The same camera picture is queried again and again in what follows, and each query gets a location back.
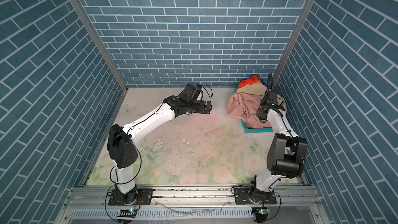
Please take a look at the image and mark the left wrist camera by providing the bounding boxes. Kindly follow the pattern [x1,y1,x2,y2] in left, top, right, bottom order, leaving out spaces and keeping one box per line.
[178,84,203,103]

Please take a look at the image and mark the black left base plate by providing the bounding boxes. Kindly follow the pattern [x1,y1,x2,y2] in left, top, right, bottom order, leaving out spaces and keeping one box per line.
[107,187,154,206]

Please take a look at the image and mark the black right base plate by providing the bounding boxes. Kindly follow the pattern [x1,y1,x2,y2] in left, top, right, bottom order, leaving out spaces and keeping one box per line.
[231,186,277,205]

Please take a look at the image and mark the pink shorts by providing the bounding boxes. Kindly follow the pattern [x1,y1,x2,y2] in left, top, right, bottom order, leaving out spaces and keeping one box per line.
[227,93,271,129]

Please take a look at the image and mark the right controller board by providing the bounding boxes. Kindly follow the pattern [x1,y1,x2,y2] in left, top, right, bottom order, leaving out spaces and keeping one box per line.
[251,207,272,224]

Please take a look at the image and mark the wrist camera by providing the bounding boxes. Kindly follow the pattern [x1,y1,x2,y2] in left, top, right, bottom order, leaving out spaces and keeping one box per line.
[264,90,278,102]
[178,84,203,103]

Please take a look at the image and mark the aluminium front rail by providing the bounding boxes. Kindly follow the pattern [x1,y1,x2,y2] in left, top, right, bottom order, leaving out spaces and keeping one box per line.
[56,184,328,224]

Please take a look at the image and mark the beige shorts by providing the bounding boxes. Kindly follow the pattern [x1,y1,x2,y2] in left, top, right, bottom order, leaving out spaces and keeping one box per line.
[236,82,287,106]

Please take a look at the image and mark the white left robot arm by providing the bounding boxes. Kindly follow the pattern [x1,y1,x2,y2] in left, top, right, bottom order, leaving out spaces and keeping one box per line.
[107,95,212,195]

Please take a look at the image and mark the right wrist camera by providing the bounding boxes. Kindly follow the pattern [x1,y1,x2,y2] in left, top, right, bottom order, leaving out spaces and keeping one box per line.
[264,90,278,102]

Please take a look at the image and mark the left controller board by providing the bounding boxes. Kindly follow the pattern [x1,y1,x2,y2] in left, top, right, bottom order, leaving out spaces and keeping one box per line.
[117,208,137,224]

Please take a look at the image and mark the controller board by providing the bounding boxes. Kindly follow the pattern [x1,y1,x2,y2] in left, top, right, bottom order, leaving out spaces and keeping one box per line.
[251,207,272,224]
[117,208,137,224]

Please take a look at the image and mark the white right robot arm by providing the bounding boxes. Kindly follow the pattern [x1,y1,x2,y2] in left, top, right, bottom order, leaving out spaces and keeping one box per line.
[251,96,308,194]

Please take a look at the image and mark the aluminium right corner post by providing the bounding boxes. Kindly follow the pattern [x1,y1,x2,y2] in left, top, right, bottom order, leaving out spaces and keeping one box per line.
[273,0,315,86]

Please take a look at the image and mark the teal plastic laundry basket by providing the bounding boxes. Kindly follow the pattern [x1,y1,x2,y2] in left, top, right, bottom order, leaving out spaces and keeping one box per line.
[230,89,272,132]

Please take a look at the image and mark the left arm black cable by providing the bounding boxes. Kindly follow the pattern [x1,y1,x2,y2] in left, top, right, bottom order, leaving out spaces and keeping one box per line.
[109,149,143,186]

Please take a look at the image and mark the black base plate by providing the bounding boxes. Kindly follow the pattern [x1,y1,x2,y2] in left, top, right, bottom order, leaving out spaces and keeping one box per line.
[231,186,277,205]
[107,187,154,206]

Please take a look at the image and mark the aluminium corner post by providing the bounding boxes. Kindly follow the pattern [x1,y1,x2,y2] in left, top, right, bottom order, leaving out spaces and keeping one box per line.
[273,0,315,86]
[68,0,128,93]

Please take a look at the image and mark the aluminium left corner post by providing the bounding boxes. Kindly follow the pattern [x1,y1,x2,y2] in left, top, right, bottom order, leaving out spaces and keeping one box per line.
[68,0,128,93]

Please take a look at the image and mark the red shorts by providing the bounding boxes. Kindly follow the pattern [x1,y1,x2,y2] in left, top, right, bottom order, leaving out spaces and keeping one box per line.
[237,75,262,89]

